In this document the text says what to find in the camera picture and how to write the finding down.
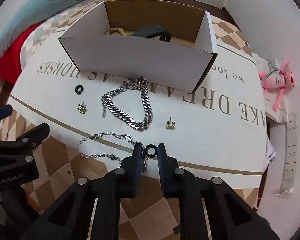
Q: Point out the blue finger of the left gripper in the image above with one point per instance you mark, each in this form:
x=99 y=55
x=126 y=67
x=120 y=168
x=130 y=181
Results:
x=5 y=111

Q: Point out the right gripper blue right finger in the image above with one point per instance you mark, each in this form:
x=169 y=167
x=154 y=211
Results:
x=168 y=177

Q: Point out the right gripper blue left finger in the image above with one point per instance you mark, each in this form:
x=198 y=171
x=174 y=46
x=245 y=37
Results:
x=130 y=179

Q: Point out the gold earring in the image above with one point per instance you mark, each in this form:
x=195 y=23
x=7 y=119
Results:
x=170 y=124
x=82 y=108

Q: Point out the black fitness band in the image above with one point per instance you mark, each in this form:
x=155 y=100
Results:
x=154 y=31

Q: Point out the red blanket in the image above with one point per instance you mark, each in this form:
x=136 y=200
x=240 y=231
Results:
x=10 y=67

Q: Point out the checkered printed table cloth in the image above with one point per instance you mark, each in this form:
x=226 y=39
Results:
x=219 y=142

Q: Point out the checkered bed sheet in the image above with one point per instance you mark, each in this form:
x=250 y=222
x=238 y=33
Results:
x=59 y=22

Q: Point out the white cardboard box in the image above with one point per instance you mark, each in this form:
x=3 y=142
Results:
x=178 y=66

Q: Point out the pink panther plush toy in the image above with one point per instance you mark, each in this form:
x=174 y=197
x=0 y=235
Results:
x=279 y=78

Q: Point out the white wall socket strip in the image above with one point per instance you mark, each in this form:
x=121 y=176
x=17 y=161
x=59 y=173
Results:
x=291 y=152

